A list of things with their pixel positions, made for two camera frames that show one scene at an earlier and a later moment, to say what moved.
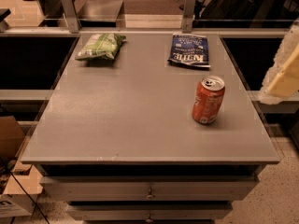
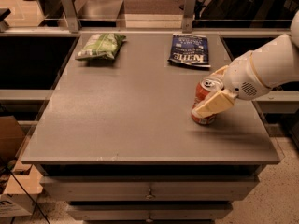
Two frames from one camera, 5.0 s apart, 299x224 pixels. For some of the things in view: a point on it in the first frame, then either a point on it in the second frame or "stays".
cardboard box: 18,190 stays
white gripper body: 285,78 → 244,76
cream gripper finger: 287,83 → 220,101
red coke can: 208,99 stays
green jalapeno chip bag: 103,46 stays
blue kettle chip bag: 190,49 stays
